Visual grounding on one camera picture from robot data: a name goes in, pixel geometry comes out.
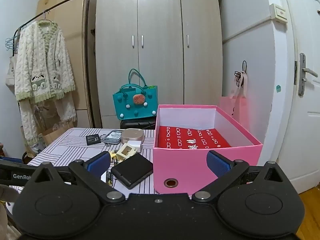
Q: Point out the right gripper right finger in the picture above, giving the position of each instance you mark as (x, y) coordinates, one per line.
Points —
(229, 173)

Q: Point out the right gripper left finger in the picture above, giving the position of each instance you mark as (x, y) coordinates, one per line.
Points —
(88, 174)

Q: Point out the black power bank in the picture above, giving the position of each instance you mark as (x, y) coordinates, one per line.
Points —
(133, 170)

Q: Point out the cream plastic star toy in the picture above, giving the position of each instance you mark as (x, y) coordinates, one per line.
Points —
(125, 152)

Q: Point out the grey calculator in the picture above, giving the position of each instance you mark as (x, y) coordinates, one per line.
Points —
(114, 137)

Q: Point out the pink storage box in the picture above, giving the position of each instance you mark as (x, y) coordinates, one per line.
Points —
(186, 171)

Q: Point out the white USB charger plug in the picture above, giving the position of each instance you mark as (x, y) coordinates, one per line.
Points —
(135, 144)

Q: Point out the yellow black battery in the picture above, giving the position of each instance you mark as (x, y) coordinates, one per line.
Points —
(109, 178)

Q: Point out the brown paper bag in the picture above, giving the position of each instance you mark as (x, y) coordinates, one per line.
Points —
(52, 134)

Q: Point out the pink paper shopping bag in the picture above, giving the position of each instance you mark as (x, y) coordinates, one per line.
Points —
(235, 104)

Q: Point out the black suitcase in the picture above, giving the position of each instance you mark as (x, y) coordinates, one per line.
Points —
(143, 123)

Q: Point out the teal felt tote bag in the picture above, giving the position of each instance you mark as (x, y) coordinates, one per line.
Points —
(133, 101)

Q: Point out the cream knitted cardigan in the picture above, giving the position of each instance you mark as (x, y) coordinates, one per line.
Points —
(43, 72)

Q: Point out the grey three-door wardrobe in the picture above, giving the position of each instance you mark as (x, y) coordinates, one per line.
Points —
(175, 45)

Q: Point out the black clothes rack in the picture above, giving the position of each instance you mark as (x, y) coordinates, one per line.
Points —
(76, 19)

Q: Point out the white door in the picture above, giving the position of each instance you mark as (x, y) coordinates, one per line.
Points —
(299, 155)

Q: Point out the silver door handle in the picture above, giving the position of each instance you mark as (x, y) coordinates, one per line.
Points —
(302, 73)

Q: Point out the white wall switch box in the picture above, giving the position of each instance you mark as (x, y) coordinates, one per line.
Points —
(278, 14)

